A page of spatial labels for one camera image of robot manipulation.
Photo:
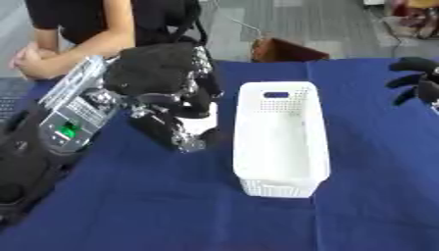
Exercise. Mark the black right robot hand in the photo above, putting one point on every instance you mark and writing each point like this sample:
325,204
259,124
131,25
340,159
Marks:
427,88

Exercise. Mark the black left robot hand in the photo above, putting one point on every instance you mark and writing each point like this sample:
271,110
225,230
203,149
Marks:
151,68

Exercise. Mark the person's hand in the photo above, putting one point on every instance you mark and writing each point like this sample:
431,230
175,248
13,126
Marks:
31,63

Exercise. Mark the small white object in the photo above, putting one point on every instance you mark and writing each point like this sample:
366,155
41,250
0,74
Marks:
201,123

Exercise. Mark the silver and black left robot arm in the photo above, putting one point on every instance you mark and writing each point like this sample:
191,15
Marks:
74,108

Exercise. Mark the person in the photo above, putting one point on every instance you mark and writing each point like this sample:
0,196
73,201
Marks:
86,19

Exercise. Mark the white perforated plastic basket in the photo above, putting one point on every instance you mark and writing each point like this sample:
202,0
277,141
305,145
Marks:
283,143

